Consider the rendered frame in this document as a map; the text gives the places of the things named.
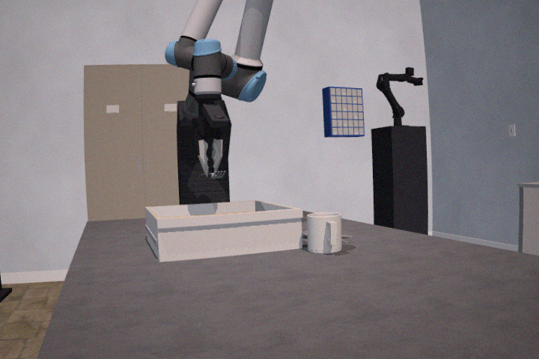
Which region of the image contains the white mug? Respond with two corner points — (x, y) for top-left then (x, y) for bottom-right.
(307, 212), (342, 254)

